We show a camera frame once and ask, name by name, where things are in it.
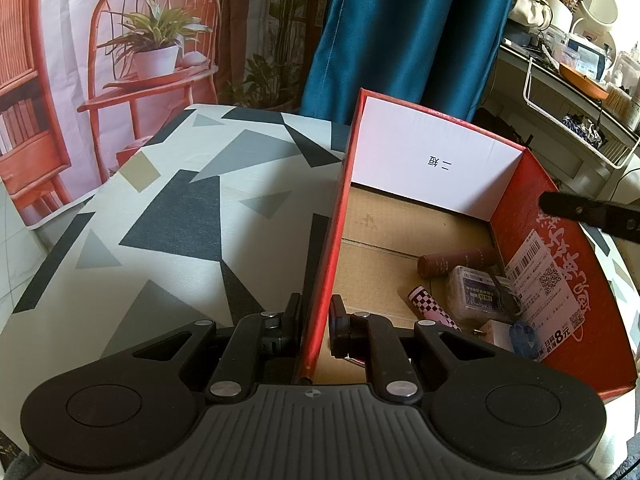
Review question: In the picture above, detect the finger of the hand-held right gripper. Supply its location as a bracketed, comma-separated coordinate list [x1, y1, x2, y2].
[538, 189, 640, 247]

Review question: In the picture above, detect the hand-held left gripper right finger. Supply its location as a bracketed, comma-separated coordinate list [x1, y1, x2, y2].
[327, 294, 497, 404]

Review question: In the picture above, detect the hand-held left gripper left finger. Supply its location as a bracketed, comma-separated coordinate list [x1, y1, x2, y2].
[131, 291, 305, 402]

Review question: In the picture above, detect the pink checkered tube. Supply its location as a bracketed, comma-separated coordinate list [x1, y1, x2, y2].
[407, 285, 462, 332]

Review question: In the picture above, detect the red cardboard box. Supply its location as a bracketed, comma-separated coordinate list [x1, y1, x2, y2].
[298, 87, 640, 409]

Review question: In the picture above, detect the dark metal eyelash curler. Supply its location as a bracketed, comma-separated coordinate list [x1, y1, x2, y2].
[487, 272, 523, 318]

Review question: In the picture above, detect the brown lipstick tube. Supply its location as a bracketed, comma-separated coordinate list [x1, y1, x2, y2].
[417, 247, 501, 279]

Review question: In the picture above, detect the clear plastic case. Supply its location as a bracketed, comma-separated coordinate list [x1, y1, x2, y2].
[445, 265, 516, 322]

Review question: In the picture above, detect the blue fuzzy item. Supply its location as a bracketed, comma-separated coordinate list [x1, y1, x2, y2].
[509, 321, 541, 359]

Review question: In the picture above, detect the blue white patterned pouch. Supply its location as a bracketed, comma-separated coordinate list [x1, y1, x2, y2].
[559, 114, 604, 149]

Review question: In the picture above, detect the cotton swab container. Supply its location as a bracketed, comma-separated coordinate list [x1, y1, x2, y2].
[604, 84, 640, 129]

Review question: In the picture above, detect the orange tray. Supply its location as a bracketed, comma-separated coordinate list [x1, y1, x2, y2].
[558, 62, 612, 102]

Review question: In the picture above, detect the geometric patterned tablecloth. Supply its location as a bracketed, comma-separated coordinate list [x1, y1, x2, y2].
[0, 103, 640, 443]

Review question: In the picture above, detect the white brush holder cup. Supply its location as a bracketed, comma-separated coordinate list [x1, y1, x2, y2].
[541, 0, 576, 28]

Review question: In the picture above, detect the round white mirror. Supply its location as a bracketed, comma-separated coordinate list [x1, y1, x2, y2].
[569, 0, 621, 38]

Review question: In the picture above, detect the white cloth bag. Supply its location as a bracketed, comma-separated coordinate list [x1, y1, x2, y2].
[506, 0, 552, 29]

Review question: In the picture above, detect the teal curtain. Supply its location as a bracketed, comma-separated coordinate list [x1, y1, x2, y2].
[299, 0, 524, 127]

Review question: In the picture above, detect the white wire rack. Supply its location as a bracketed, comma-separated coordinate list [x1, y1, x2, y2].
[522, 55, 640, 169]

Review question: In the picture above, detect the wall poster with red chair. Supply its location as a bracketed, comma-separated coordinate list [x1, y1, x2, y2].
[0, 0, 337, 231]

